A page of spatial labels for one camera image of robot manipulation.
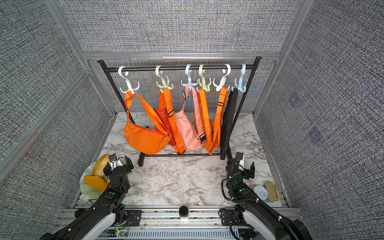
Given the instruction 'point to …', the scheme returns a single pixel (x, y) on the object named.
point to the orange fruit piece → (97, 182)
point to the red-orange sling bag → (165, 113)
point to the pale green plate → (87, 191)
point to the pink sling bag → (187, 123)
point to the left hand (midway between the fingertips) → (120, 158)
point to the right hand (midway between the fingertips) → (245, 158)
